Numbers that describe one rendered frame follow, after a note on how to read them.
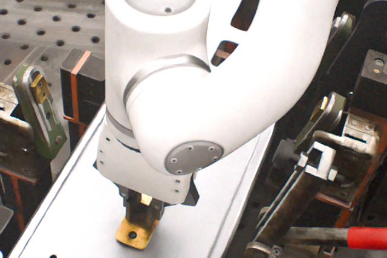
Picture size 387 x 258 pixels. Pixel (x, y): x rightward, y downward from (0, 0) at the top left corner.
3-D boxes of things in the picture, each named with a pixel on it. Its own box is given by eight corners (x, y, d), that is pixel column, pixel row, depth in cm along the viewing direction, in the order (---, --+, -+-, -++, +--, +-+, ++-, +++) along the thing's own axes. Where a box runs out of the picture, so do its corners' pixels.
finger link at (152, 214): (185, 183, 75) (181, 215, 81) (158, 173, 76) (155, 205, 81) (175, 206, 73) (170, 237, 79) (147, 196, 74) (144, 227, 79)
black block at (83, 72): (73, 153, 122) (65, 34, 100) (129, 174, 121) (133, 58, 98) (51, 188, 117) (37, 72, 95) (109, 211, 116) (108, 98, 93)
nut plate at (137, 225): (143, 182, 83) (143, 176, 83) (172, 193, 83) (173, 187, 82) (112, 238, 78) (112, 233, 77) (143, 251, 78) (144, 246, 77)
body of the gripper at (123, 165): (214, 103, 67) (202, 169, 76) (118, 69, 69) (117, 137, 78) (185, 161, 63) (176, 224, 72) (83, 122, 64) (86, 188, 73)
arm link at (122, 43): (211, 132, 62) (181, 58, 68) (231, 25, 52) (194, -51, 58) (120, 150, 60) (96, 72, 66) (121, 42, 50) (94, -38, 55)
